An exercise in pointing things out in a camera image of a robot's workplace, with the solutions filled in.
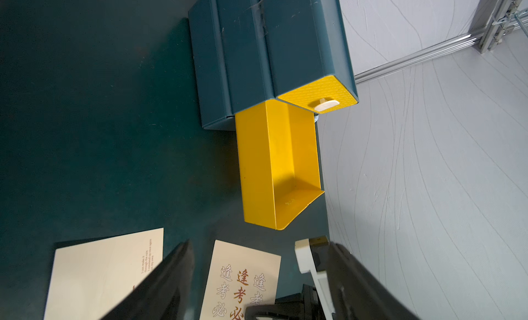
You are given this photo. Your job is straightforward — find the beige postcard large red characters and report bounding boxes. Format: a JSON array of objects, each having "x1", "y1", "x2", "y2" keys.
[{"x1": 199, "y1": 240, "x2": 281, "y2": 319}]

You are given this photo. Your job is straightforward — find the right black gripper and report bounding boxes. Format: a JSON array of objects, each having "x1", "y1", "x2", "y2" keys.
[{"x1": 245, "y1": 284, "x2": 325, "y2": 320}]

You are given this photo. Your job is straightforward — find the beige postcard small red text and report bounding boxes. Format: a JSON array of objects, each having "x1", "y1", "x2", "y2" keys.
[{"x1": 44, "y1": 228, "x2": 164, "y2": 319}]

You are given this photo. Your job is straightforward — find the yellow drawer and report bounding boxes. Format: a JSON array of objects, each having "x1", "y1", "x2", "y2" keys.
[
  {"x1": 235, "y1": 99, "x2": 324, "y2": 231},
  {"x1": 278, "y1": 75, "x2": 358, "y2": 114}
]

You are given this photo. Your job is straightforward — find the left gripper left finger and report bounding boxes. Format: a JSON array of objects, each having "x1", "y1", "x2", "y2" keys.
[{"x1": 103, "y1": 240, "x2": 195, "y2": 319}]

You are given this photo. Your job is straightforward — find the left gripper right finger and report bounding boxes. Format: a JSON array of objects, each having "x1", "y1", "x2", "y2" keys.
[{"x1": 327, "y1": 242, "x2": 417, "y2": 319}]

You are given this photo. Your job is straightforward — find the teal drawer cabinet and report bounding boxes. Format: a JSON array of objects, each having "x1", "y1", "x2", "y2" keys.
[{"x1": 188, "y1": 0, "x2": 358, "y2": 131}]

